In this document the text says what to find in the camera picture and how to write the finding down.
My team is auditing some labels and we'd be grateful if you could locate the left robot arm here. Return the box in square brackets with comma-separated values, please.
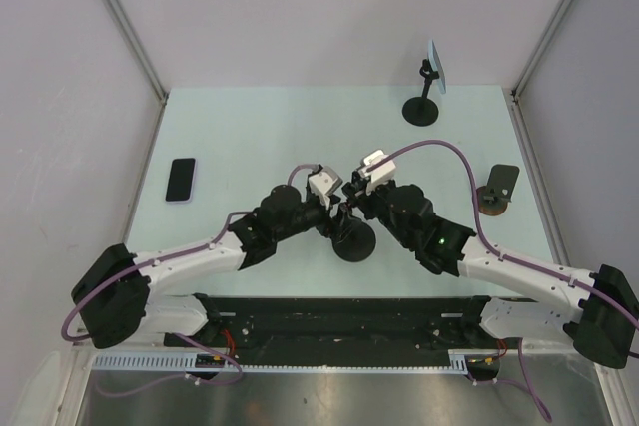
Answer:
[61, 185, 352, 349]

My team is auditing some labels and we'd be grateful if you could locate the black stand with blue phone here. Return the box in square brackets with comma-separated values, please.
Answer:
[401, 59, 440, 127]

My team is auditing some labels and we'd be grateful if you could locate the wooden base phone stand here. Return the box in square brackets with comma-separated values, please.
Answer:
[476, 164, 520, 216]

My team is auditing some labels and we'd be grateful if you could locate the light blue phone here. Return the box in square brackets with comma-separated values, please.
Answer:
[428, 40, 447, 95]

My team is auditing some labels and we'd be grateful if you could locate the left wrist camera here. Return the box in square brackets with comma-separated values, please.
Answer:
[307, 165, 342, 211]

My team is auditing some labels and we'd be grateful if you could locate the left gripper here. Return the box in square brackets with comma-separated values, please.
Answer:
[273, 190, 360, 242]

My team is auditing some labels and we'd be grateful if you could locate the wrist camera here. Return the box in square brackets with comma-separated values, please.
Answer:
[356, 150, 396, 195]
[307, 165, 342, 211]

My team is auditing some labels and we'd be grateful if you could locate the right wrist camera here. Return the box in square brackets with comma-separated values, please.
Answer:
[356, 150, 396, 195]

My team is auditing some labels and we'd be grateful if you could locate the white cable duct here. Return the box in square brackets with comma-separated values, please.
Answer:
[92, 348, 505, 375]

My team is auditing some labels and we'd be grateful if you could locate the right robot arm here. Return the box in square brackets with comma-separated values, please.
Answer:
[342, 175, 638, 369]

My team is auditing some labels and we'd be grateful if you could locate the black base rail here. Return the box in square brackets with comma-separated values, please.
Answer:
[191, 295, 518, 368]

